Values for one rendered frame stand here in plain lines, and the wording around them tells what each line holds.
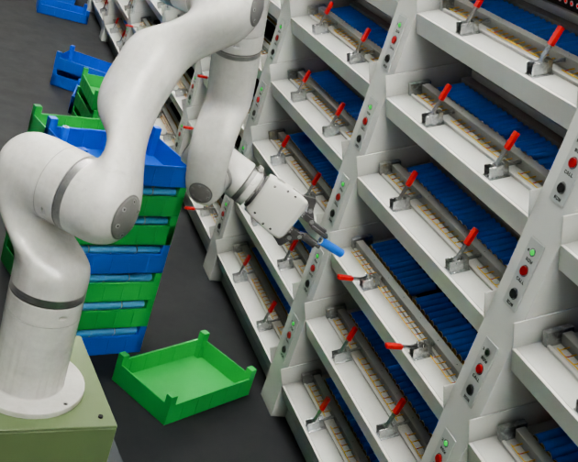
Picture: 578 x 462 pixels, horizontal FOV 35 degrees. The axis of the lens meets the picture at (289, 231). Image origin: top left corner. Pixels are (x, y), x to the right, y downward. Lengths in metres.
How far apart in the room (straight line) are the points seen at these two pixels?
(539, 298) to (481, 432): 0.26
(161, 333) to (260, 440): 0.48
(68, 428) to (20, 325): 0.18
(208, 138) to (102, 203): 0.43
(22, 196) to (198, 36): 0.36
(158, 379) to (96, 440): 0.81
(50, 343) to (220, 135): 0.51
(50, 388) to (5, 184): 0.35
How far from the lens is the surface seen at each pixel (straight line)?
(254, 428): 2.30
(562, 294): 1.53
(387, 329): 1.87
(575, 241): 1.48
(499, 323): 1.57
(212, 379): 2.42
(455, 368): 1.74
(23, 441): 1.53
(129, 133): 1.38
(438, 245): 1.81
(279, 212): 1.83
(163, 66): 1.42
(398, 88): 2.04
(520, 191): 1.63
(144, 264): 2.30
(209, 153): 1.71
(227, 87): 1.70
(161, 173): 2.19
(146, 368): 2.38
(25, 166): 1.40
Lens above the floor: 1.27
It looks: 21 degrees down
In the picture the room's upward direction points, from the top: 19 degrees clockwise
